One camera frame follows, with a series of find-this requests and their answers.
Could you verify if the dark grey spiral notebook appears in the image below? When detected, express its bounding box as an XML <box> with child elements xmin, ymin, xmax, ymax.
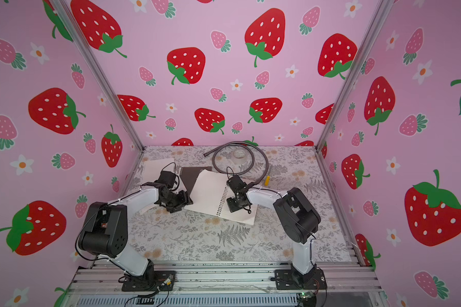
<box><xmin>179</xmin><ymin>166</ymin><xmax>212</xmax><ymax>194</ymax></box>

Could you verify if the white spiral notebook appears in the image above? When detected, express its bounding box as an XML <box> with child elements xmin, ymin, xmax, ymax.
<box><xmin>185</xmin><ymin>170</ymin><xmax>257</xmax><ymax>226</ymax></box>

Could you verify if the torn white notebook page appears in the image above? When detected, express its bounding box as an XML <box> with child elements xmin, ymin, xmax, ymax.
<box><xmin>141</xmin><ymin>158</ymin><xmax>174</xmax><ymax>184</ymax></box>

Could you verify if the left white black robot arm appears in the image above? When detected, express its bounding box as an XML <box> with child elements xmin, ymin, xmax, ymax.
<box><xmin>76</xmin><ymin>171</ymin><xmax>193</xmax><ymax>280</ymax></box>

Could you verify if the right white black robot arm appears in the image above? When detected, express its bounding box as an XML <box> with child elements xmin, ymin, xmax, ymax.
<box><xmin>226</xmin><ymin>175</ymin><xmax>321</xmax><ymax>281</ymax></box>

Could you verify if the clear tape roll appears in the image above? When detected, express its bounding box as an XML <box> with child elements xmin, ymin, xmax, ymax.
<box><xmin>233</xmin><ymin>149</ymin><xmax>247</xmax><ymax>161</ymax></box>

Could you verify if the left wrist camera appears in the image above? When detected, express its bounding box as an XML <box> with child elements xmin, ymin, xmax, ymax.
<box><xmin>156</xmin><ymin>171</ymin><xmax>180</xmax><ymax>191</ymax></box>

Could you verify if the grey coiled hose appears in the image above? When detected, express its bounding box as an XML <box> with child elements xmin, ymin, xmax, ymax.
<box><xmin>203</xmin><ymin>141</ymin><xmax>270</xmax><ymax>185</ymax></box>

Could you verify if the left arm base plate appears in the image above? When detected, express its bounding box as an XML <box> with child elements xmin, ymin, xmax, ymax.
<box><xmin>118</xmin><ymin>271</ymin><xmax>176</xmax><ymax>292</ymax></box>

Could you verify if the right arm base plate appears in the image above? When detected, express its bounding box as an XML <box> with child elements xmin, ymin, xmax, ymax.
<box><xmin>270</xmin><ymin>267</ymin><xmax>328</xmax><ymax>290</ymax></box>

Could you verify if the aluminium rail frame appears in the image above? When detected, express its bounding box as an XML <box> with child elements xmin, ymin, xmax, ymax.
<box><xmin>59</xmin><ymin>261</ymin><xmax>389</xmax><ymax>306</ymax></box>

